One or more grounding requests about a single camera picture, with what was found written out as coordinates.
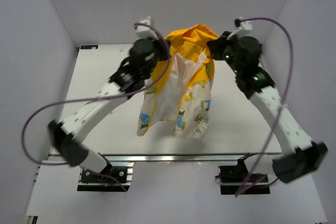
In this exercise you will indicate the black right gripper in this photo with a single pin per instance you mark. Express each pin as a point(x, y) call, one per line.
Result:
point(216, 46)

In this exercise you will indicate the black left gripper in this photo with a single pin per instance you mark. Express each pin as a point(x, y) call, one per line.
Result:
point(164, 46)

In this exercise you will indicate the yellow cream dinosaur print jacket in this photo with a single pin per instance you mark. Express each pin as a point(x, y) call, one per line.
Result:
point(182, 92)

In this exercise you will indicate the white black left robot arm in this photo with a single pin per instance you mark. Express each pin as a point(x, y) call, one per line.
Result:
point(68, 135)

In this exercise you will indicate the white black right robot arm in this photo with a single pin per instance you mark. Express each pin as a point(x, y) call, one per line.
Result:
point(300, 154)

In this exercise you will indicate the blue left corner label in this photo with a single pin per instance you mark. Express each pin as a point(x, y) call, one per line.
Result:
point(88, 47)

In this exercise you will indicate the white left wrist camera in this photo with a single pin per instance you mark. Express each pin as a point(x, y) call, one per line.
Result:
point(143, 29)

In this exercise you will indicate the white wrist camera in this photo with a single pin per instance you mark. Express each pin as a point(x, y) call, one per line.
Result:
point(243, 28)
point(143, 29)

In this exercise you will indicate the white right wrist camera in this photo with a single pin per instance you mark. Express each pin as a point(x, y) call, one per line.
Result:
point(243, 28)

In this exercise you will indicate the aluminium front table rail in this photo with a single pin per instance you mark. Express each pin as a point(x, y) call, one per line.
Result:
point(174, 158)

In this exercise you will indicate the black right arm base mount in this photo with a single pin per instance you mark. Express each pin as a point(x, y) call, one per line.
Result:
point(231, 177)

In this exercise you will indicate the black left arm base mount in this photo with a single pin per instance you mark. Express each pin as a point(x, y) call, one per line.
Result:
point(119, 179)

